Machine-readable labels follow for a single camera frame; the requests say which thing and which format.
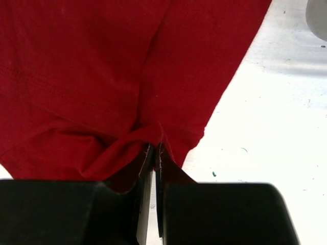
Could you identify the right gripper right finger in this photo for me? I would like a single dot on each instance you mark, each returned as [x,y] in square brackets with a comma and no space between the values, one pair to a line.
[189,212]

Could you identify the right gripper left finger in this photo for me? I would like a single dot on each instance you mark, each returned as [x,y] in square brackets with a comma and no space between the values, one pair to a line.
[114,211]

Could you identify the dark red t shirt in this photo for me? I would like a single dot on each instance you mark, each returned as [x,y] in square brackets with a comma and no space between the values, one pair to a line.
[87,85]

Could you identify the clear plastic bin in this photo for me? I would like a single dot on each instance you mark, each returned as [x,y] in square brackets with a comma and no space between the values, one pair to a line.
[316,17]

